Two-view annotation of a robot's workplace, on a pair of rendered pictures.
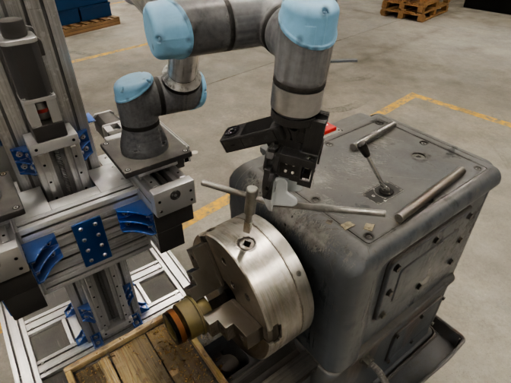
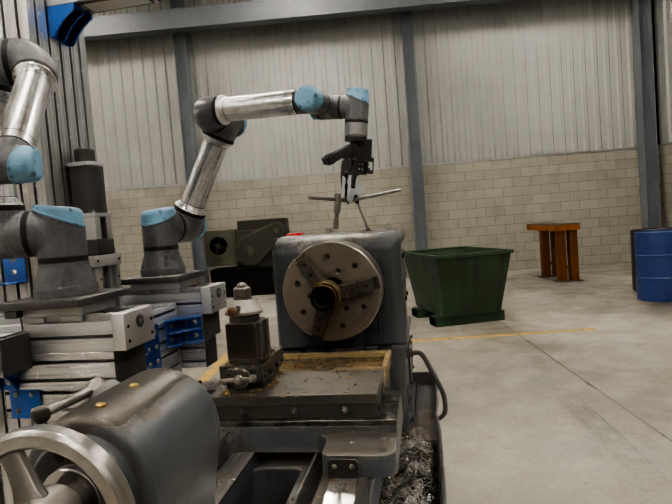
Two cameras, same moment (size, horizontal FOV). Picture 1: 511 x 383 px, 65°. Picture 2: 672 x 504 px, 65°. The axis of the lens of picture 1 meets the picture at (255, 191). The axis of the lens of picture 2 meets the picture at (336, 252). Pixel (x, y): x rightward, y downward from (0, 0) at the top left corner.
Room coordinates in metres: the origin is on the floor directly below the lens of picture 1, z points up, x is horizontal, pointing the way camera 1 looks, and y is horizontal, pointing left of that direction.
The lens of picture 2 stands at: (-0.63, 1.19, 1.29)
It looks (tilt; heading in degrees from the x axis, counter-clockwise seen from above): 3 degrees down; 317
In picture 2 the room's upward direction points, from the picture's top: 4 degrees counter-clockwise
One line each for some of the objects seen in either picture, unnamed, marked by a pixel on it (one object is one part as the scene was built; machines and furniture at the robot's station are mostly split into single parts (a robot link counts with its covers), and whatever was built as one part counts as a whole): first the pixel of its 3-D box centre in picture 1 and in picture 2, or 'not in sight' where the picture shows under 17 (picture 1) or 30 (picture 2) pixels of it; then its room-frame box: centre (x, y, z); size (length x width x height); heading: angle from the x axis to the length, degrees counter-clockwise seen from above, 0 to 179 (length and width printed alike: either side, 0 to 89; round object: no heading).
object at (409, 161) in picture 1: (353, 221); (346, 281); (0.87, -0.29, 1.06); 0.59 x 0.48 x 0.39; 127
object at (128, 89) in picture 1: (138, 98); (160, 226); (1.12, 0.35, 1.33); 0.13 x 0.12 x 0.14; 115
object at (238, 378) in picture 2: not in sight; (253, 368); (0.32, 0.56, 0.99); 0.20 x 0.10 x 0.05; 127
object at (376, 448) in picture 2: not in sight; (282, 427); (0.21, 0.57, 0.90); 0.47 x 0.30 x 0.06; 37
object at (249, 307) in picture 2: not in sight; (243, 306); (0.30, 0.58, 1.13); 0.08 x 0.08 x 0.03
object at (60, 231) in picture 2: not in sight; (57, 230); (0.84, 0.77, 1.33); 0.13 x 0.12 x 0.14; 57
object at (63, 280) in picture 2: not in sight; (65, 275); (0.83, 0.76, 1.21); 0.15 x 0.15 x 0.10
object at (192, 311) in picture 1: (188, 318); (325, 296); (0.53, 0.14, 1.08); 0.09 x 0.09 x 0.09; 37
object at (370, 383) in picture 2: not in sight; (279, 394); (0.25, 0.54, 0.95); 0.43 x 0.17 x 0.05; 37
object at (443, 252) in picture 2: not in sight; (454, 284); (3.17, -4.42, 0.43); 1.34 x 0.94 x 0.85; 146
